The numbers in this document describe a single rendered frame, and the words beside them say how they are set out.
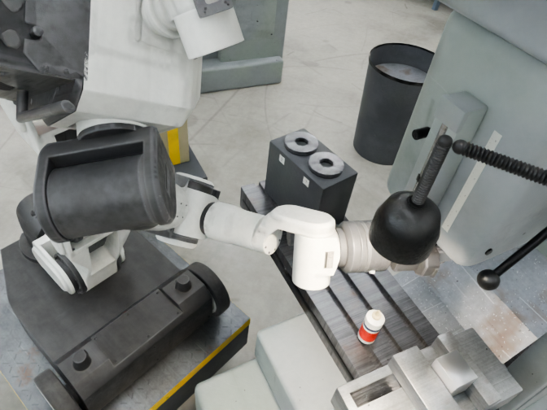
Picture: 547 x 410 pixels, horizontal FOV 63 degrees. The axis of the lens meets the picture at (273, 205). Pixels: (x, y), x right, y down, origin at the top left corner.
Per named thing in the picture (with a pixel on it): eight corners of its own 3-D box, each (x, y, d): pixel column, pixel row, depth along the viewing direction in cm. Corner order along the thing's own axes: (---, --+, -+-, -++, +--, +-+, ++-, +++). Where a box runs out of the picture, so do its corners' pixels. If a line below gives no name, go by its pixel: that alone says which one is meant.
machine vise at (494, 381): (369, 478, 81) (386, 460, 73) (329, 400, 90) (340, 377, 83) (508, 403, 94) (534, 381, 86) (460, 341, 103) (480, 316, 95)
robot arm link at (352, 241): (372, 233, 70) (302, 236, 68) (365, 291, 74) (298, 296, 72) (348, 207, 80) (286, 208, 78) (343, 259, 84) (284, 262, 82)
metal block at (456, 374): (444, 400, 85) (457, 388, 81) (425, 372, 88) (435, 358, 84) (465, 390, 87) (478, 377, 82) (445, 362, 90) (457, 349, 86)
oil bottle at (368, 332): (364, 347, 99) (377, 322, 92) (354, 332, 102) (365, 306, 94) (378, 340, 101) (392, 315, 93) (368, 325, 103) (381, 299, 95)
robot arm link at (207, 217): (263, 260, 82) (183, 234, 91) (278, 207, 83) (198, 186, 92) (234, 255, 73) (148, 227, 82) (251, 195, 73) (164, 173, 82)
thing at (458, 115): (408, 233, 65) (465, 112, 50) (391, 215, 67) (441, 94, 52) (428, 226, 67) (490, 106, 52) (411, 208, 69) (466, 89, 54)
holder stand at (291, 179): (311, 239, 120) (324, 185, 106) (263, 190, 132) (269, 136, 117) (343, 221, 126) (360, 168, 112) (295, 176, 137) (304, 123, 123)
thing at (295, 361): (318, 490, 97) (329, 475, 88) (251, 351, 117) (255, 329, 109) (483, 393, 115) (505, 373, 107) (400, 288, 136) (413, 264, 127)
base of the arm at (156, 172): (76, 249, 61) (30, 238, 50) (68, 161, 64) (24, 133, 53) (183, 230, 62) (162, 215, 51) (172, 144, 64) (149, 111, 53)
